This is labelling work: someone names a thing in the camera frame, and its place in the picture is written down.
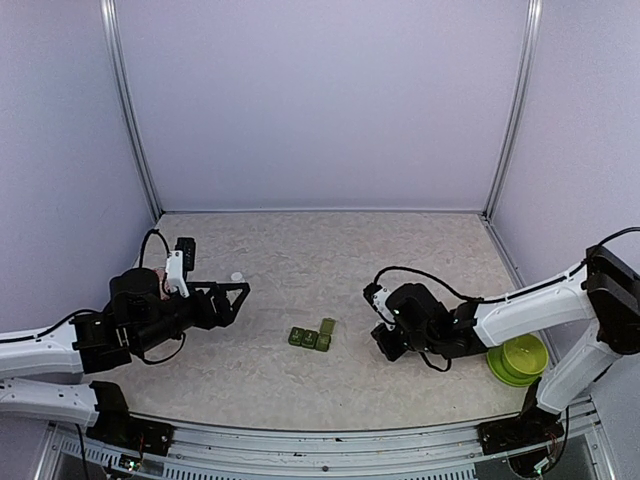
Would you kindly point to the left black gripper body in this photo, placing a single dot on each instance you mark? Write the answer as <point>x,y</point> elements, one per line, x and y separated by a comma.
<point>201,317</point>

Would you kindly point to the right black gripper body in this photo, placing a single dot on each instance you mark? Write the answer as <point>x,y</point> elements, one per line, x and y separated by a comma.
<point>392,351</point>

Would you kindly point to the green weekly pill organizer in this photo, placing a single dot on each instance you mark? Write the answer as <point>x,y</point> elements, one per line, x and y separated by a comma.
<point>318,340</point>

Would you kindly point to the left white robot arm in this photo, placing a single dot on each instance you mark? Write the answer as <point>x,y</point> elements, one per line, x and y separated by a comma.
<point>137,319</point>

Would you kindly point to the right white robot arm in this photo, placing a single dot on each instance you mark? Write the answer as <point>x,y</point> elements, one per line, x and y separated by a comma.
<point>601,289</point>

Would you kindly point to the red patterned bowl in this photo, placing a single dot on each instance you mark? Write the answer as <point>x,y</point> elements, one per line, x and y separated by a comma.
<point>163,286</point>

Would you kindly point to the green plate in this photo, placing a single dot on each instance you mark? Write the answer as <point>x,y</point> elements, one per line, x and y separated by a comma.
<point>495,363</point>

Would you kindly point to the green bowl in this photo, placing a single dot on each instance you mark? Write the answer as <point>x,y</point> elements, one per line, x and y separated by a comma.
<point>525,356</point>

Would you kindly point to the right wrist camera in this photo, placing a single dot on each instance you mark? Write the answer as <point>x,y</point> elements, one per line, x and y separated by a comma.
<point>376,296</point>

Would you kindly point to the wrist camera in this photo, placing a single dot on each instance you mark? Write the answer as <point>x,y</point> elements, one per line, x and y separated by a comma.
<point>180,262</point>
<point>376,296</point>

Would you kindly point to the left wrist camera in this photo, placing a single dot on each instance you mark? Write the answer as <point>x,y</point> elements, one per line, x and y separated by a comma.
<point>180,262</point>

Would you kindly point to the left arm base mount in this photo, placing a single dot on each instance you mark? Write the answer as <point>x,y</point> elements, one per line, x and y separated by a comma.
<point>116,426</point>

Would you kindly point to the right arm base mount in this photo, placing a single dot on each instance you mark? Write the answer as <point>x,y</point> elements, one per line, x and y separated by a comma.
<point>530,426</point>

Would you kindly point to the aluminium front rail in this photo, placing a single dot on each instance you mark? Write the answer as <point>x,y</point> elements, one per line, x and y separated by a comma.
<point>200,451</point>

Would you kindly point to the left aluminium corner post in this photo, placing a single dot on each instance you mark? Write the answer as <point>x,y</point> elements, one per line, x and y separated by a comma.
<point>115,48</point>

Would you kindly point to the aluminium corner post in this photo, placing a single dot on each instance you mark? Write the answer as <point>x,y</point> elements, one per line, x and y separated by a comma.
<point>115,48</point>
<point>524,70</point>

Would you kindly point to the right aluminium corner post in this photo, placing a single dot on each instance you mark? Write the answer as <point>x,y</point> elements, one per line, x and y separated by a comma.
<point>524,70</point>

